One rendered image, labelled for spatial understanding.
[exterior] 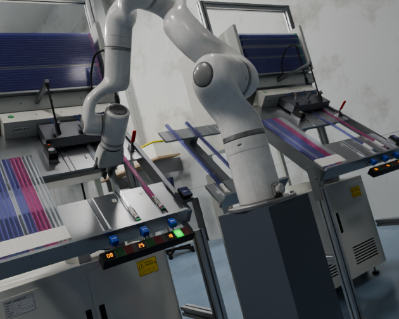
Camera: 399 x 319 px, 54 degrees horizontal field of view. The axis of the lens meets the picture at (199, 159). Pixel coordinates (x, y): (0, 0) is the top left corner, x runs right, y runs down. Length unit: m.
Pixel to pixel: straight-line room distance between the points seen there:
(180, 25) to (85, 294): 1.06
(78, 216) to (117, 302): 0.45
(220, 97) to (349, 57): 3.69
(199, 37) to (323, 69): 3.69
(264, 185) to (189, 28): 0.49
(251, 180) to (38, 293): 0.94
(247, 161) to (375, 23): 3.67
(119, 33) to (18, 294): 0.98
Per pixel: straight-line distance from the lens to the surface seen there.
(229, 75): 1.01
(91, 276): 1.65
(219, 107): 1.03
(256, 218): 0.99
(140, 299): 1.72
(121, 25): 1.38
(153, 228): 1.42
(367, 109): 4.55
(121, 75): 1.37
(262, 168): 1.03
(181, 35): 1.17
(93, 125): 1.37
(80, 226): 1.38
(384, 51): 4.50
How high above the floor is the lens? 0.78
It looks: 5 degrees up
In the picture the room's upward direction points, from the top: 15 degrees counter-clockwise
